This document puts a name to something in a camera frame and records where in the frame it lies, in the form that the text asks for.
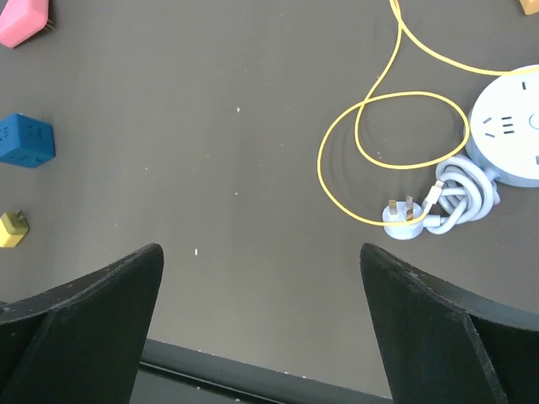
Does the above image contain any orange charger block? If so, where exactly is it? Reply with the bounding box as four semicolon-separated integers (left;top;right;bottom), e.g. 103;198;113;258
520;0;539;16

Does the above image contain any yellow plug adapter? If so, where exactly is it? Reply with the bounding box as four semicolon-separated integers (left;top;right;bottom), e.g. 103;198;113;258
0;211;29;248

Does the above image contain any pink triangular power strip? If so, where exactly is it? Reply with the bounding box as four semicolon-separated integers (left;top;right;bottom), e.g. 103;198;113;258
1;0;54;49

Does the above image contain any yellow charging cable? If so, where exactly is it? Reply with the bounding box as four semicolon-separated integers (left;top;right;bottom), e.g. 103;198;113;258
317;0;539;227

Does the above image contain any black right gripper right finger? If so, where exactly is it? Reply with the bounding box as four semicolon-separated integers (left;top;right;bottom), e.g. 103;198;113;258
360;243;538;403

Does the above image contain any blue cube socket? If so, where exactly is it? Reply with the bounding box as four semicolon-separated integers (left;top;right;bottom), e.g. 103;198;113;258
0;113;56;168

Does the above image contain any round light blue power strip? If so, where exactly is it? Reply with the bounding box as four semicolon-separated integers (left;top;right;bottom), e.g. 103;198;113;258
382;65;538;240

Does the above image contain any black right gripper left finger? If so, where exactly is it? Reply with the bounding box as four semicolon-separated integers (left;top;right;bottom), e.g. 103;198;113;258
1;243;163;403

